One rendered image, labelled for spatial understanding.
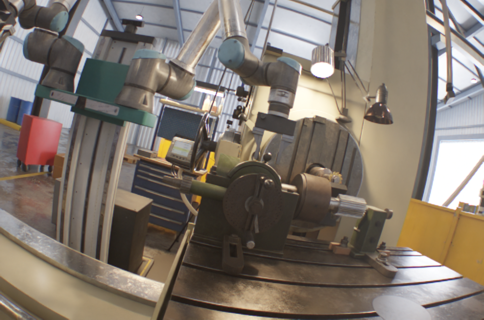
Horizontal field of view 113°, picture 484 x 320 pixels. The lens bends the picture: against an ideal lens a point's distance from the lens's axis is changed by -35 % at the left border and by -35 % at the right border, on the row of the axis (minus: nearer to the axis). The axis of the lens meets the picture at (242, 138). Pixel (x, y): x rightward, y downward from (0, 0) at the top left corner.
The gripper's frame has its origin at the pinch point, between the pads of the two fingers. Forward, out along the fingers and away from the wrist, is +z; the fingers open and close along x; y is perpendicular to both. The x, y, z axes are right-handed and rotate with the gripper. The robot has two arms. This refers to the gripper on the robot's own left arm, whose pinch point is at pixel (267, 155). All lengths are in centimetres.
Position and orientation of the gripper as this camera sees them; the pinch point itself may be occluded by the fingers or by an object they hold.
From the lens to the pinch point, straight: 81.1
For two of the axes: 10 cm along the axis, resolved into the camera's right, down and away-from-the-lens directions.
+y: -0.7, -0.7, -10.0
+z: -2.5, 9.7, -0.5
